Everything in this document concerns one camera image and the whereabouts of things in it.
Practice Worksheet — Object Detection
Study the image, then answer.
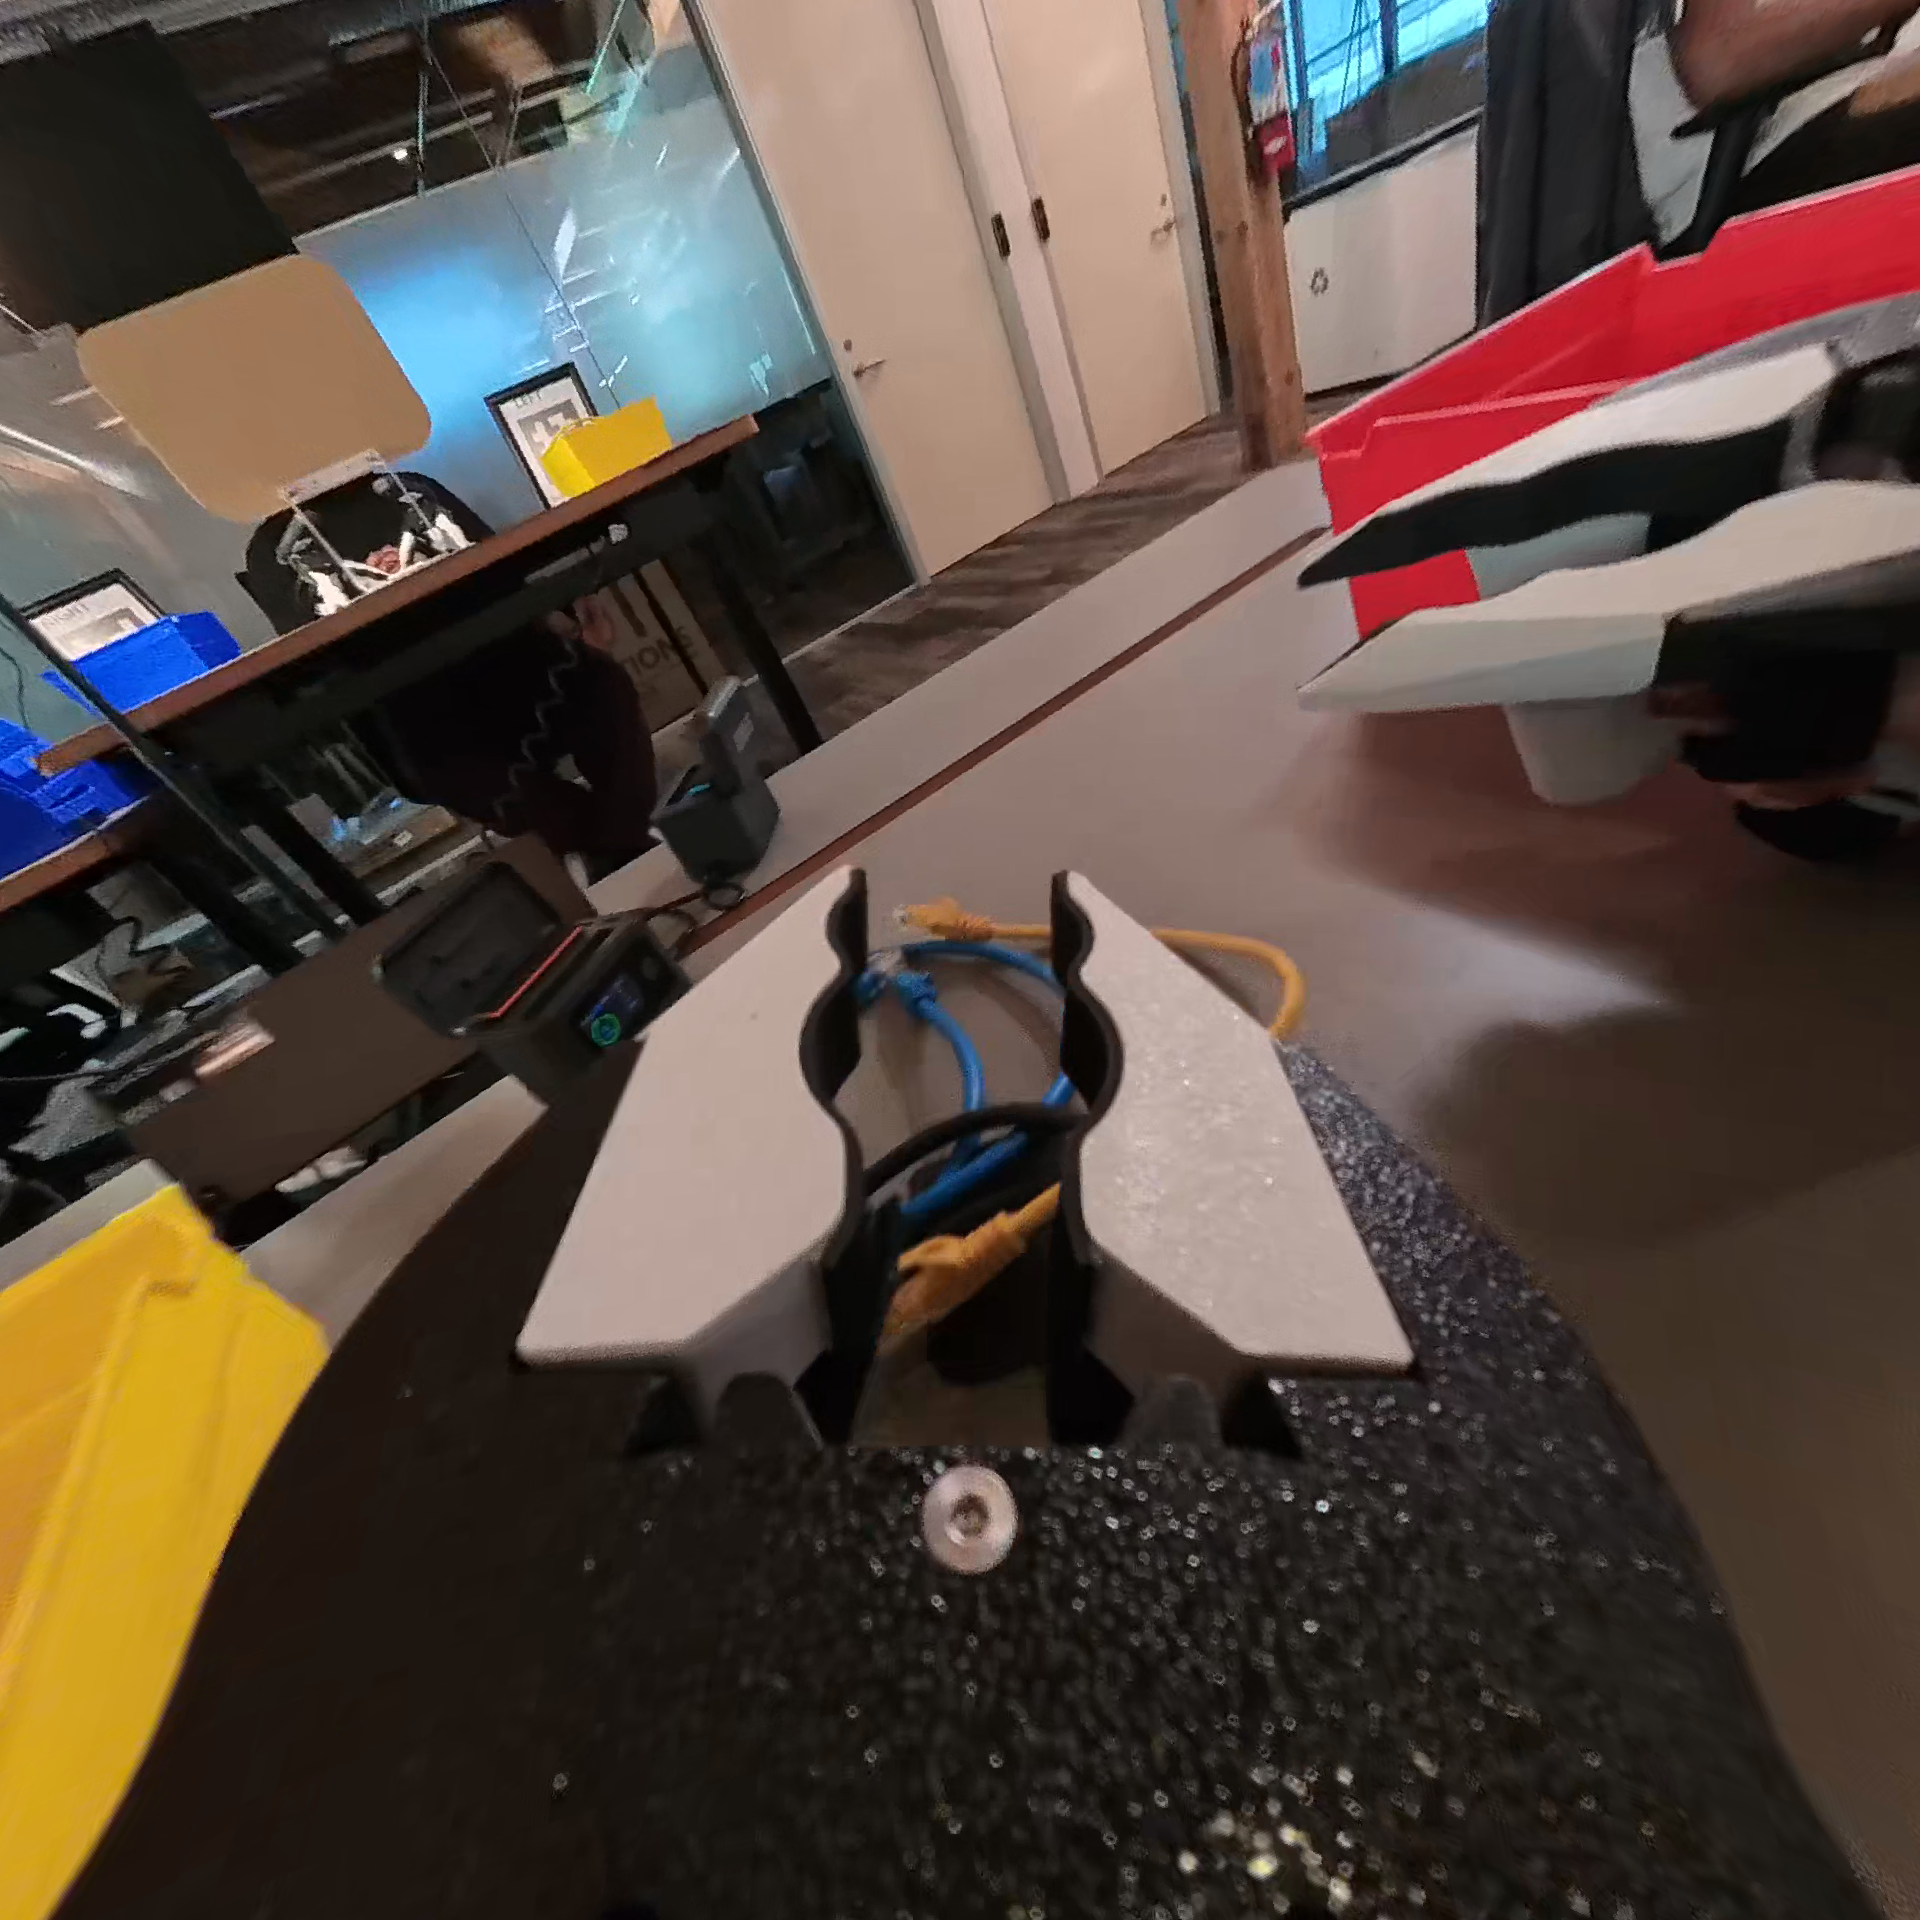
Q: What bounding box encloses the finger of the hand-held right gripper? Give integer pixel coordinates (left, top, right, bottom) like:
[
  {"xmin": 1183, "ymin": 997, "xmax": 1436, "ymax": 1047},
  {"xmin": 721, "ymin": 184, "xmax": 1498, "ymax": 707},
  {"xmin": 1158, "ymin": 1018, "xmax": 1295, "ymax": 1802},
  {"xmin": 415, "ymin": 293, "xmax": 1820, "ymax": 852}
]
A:
[
  {"xmin": 1296, "ymin": 480, "xmax": 1920, "ymax": 805},
  {"xmin": 1296, "ymin": 343, "xmax": 1850, "ymax": 597}
]

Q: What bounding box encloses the red plastic bin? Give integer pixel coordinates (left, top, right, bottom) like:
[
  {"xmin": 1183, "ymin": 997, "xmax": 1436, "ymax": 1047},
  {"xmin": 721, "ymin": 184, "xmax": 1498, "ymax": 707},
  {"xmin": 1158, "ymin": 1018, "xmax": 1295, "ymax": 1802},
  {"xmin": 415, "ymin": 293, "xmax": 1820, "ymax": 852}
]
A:
[{"xmin": 1306, "ymin": 165, "xmax": 1920, "ymax": 641}]

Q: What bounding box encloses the yellow ethernet cable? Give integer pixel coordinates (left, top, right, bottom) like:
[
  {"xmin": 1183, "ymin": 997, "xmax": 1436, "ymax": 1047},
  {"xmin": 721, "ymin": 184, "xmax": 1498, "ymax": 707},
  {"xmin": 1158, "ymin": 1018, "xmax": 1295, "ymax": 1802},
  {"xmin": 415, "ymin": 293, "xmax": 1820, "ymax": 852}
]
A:
[{"xmin": 882, "ymin": 897, "xmax": 1307, "ymax": 1339}]

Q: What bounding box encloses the black office chair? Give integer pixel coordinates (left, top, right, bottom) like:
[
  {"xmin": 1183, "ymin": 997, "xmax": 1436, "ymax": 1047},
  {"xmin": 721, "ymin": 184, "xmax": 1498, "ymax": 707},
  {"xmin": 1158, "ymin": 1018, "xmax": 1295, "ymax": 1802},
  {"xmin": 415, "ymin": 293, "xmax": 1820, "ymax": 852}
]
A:
[{"xmin": 1665, "ymin": 59, "xmax": 1920, "ymax": 257}]

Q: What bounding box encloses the small yellow bin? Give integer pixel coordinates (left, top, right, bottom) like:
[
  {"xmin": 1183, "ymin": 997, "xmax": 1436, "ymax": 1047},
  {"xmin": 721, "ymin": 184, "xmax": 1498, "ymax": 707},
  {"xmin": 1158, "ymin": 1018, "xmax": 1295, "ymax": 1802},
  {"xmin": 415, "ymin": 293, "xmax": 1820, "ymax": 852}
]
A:
[{"xmin": 540, "ymin": 399, "xmax": 675, "ymax": 506}]

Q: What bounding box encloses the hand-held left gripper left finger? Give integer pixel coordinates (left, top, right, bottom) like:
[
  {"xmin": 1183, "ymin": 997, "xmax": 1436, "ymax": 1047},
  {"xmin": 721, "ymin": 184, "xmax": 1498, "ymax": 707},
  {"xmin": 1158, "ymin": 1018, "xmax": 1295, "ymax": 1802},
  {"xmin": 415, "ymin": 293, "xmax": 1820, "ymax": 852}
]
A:
[{"xmin": 514, "ymin": 865, "xmax": 874, "ymax": 1404}]

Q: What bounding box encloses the printed cardboard box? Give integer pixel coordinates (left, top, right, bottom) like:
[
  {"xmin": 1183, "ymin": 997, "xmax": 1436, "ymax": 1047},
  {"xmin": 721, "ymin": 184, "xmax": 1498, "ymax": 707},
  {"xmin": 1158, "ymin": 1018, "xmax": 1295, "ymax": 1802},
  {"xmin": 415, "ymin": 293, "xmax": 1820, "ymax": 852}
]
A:
[{"xmin": 592, "ymin": 577, "xmax": 714, "ymax": 714}]

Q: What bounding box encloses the framed tag sign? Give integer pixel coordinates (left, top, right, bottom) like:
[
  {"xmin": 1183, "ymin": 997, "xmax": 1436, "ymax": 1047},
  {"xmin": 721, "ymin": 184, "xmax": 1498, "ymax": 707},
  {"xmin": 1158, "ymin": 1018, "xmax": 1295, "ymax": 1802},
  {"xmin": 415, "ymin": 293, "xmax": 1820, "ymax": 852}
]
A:
[
  {"xmin": 486, "ymin": 363, "xmax": 601, "ymax": 511},
  {"xmin": 19, "ymin": 570, "xmax": 167, "ymax": 665}
]

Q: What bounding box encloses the plain wooden board stand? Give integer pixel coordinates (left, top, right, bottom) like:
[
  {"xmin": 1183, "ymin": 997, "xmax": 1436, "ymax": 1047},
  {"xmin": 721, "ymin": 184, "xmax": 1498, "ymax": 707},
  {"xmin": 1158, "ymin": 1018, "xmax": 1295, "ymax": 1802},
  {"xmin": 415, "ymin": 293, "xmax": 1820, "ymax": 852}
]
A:
[{"xmin": 75, "ymin": 257, "xmax": 452, "ymax": 602}]

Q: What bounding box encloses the yellow plastic bin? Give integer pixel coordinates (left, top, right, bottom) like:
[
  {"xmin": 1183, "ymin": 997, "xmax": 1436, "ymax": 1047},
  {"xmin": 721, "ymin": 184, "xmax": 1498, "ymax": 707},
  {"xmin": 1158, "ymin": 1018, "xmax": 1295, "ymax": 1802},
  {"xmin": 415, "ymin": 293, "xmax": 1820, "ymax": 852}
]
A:
[{"xmin": 0, "ymin": 1184, "xmax": 331, "ymax": 1920}]

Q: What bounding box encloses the low blue plastic bin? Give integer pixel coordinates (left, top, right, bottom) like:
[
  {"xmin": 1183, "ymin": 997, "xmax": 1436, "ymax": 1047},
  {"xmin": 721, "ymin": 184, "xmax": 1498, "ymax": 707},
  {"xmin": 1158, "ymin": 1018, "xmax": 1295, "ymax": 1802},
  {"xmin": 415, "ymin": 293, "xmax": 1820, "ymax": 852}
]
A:
[{"xmin": 46, "ymin": 612, "xmax": 242, "ymax": 714}]

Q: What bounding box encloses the wooden pillar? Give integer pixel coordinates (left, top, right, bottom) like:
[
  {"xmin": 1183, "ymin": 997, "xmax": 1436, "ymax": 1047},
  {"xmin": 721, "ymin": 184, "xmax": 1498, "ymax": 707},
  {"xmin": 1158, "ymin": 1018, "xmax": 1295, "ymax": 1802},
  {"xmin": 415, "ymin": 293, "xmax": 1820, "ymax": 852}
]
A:
[{"xmin": 1178, "ymin": 0, "xmax": 1311, "ymax": 472}]

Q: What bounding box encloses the dark storage box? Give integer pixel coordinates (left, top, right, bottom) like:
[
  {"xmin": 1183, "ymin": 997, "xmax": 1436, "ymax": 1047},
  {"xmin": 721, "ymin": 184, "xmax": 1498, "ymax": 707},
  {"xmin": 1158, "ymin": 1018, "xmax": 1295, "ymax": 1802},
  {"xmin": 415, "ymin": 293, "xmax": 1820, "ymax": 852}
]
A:
[{"xmin": 128, "ymin": 840, "xmax": 601, "ymax": 1202}]

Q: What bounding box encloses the white cabinet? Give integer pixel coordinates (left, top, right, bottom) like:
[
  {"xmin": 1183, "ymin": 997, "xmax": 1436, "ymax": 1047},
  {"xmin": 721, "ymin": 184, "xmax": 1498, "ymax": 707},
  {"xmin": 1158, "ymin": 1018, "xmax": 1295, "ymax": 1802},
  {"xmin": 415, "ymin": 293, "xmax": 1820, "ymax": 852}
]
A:
[{"xmin": 1282, "ymin": 119, "xmax": 1491, "ymax": 395}]

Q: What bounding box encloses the black tripod stand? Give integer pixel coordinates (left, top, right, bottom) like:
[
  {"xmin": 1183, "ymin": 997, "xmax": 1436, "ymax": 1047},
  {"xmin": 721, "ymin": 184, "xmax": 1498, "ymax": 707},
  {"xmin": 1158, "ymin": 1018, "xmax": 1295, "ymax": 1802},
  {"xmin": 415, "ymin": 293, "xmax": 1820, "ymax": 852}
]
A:
[{"xmin": 0, "ymin": 592, "xmax": 384, "ymax": 963}]

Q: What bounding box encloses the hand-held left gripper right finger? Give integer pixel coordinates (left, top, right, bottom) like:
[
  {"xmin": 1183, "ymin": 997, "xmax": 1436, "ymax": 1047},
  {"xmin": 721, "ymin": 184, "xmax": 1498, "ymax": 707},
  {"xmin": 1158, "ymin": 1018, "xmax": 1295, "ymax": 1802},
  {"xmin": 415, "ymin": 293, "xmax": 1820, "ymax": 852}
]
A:
[{"xmin": 1044, "ymin": 866, "xmax": 1419, "ymax": 1404}]

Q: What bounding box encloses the dark hanging jacket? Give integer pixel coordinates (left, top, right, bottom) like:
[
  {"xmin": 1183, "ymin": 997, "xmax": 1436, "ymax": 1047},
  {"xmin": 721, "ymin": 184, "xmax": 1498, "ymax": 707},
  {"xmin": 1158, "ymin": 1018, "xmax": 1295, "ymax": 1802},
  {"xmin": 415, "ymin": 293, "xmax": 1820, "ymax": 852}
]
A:
[{"xmin": 1474, "ymin": 0, "xmax": 1659, "ymax": 324}]

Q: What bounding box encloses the tall blue bin stack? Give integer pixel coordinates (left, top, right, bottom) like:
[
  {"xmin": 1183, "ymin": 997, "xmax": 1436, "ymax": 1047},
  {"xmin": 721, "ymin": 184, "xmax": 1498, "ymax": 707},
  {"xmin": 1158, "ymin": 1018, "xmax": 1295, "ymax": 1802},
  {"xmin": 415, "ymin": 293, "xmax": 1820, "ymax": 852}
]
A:
[{"xmin": 0, "ymin": 719, "xmax": 154, "ymax": 880}]

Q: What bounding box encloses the red fire extinguisher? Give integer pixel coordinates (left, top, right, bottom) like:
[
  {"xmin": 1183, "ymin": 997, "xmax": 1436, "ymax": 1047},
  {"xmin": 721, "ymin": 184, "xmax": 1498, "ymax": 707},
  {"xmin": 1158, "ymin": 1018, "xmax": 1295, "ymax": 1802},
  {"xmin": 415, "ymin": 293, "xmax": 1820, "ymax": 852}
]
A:
[{"xmin": 1233, "ymin": 0, "xmax": 1298, "ymax": 175}]

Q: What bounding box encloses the wooden table with black legs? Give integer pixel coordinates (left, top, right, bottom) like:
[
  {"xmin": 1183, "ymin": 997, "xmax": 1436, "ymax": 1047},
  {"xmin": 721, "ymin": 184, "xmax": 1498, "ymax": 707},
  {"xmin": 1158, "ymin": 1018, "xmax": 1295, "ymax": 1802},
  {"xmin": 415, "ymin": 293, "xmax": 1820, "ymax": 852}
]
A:
[{"xmin": 38, "ymin": 417, "xmax": 825, "ymax": 923}]

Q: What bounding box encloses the white door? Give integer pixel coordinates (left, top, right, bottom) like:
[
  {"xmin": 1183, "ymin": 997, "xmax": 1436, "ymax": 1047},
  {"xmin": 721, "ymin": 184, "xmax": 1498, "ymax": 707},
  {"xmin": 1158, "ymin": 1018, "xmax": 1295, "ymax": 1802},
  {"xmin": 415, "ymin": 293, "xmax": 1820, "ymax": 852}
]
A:
[
  {"xmin": 976, "ymin": 0, "xmax": 1217, "ymax": 474},
  {"xmin": 705, "ymin": 0, "xmax": 1052, "ymax": 571}
]

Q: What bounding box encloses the blue ethernet cable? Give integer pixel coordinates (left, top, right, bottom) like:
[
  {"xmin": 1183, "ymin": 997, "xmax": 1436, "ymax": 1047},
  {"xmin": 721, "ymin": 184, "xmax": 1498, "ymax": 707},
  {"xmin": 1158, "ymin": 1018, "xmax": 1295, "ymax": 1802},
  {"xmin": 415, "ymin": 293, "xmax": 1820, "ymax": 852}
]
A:
[{"xmin": 855, "ymin": 938, "xmax": 1080, "ymax": 1225}]

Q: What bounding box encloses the black battery charger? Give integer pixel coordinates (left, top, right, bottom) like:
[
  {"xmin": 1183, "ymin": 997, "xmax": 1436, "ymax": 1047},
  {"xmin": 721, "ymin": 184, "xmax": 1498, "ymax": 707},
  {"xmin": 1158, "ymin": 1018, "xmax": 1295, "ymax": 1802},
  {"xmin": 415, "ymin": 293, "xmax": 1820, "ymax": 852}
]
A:
[{"xmin": 647, "ymin": 674, "xmax": 783, "ymax": 887}]

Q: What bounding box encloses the black charging case with screen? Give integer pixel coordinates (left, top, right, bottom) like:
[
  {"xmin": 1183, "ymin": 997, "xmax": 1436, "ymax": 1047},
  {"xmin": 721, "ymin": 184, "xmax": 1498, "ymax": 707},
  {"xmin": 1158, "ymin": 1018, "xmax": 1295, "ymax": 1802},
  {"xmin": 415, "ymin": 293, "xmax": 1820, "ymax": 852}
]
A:
[{"xmin": 372, "ymin": 856, "xmax": 694, "ymax": 1104}]

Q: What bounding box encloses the black printed hoodie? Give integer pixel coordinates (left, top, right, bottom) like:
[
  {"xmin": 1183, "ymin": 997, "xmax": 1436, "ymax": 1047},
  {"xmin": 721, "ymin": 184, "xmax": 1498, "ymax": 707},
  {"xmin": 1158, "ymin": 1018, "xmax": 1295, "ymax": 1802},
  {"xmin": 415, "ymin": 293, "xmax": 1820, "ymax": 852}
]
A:
[{"xmin": 241, "ymin": 472, "xmax": 502, "ymax": 636}]

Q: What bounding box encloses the black ethernet cable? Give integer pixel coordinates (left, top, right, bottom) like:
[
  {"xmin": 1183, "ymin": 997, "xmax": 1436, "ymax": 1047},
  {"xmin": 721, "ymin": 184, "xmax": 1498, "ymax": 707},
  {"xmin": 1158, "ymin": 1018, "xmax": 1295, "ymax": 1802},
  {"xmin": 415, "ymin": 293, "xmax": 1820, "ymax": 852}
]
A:
[{"xmin": 857, "ymin": 1104, "xmax": 1086, "ymax": 1248}]

